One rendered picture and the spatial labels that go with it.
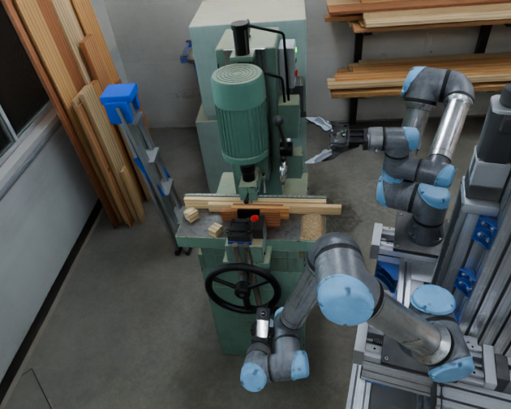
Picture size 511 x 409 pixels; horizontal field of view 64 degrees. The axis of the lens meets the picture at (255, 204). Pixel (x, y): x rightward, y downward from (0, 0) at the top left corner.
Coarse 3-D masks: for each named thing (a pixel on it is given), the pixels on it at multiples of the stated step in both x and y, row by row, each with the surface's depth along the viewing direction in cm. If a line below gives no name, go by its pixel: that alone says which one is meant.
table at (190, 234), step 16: (192, 224) 171; (208, 224) 170; (224, 224) 169; (288, 224) 166; (176, 240) 167; (192, 240) 166; (208, 240) 165; (224, 240) 164; (272, 240) 160; (288, 240) 159; (304, 240) 159; (224, 256) 160
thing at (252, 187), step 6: (258, 168) 168; (258, 174) 165; (240, 180) 163; (258, 180) 164; (240, 186) 160; (246, 186) 160; (252, 186) 159; (258, 186) 164; (240, 192) 161; (246, 192) 161; (252, 192) 161; (258, 192) 163; (240, 198) 163; (252, 198) 163
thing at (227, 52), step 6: (252, 48) 146; (258, 48) 146; (264, 48) 145; (228, 54) 148; (258, 54) 146; (264, 54) 146; (228, 60) 149; (258, 60) 148; (264, 60) 147; (258, 66) 149; (264, 66) 149; (270, 132) 167; (270, 138) 169; (270, 144) 171; (270, 150) 172
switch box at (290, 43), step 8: (280, 40) 161; (288, 40) 160; (280, 48) 155; (288, 48) 154; (280, 56) 156; (288, 56) 156; (280, 64) 158; (288, 64) 158; (280, 72) 161; (288, 72) 160; (280, 80) 163
